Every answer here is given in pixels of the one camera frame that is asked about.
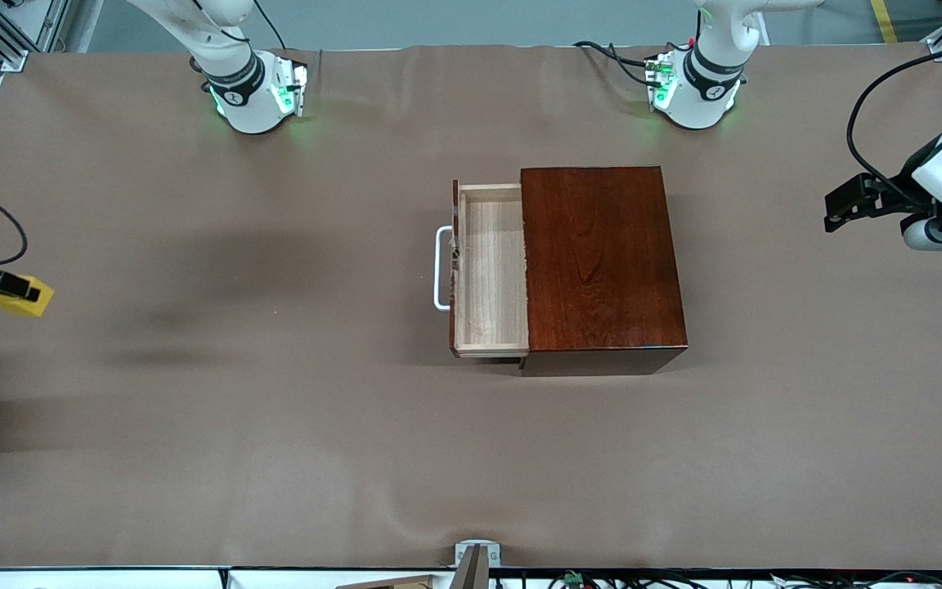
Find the yellow block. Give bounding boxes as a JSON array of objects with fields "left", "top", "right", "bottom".
[{"left": 0, "top": 277, "right": 55, "bottom": 317}]

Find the wooden drawer with white handle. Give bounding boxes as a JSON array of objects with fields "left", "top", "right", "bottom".
[{"left": 434, "top": 180, "right": 531, "bottom": 361}]

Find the brown table cover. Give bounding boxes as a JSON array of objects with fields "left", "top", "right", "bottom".
[{"left": 0, "top": 43, "right": 942, "bottom": 571}]

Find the dark brown wooden cabinet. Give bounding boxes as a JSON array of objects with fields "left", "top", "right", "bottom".
[{"left": 518, "top": 166, "right": 689, "bottom": 377}]

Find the brown cardboard piece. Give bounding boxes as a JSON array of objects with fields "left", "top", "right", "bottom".
[{"left": 336, "top": 575, "right": 435, "bottom": 589}]

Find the black arm base cable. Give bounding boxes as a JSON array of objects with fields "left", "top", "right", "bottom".
[
  {"left": 573, "top": 39, "right": 670, "bottom": 87},
  {"left": 254, "top": 0, "right": 288, "bottom": 50}
]

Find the aluminium camera post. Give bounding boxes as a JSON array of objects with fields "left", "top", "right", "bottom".
[{"left": 451, "top": 540, "right": 502, "bottom": 589}]

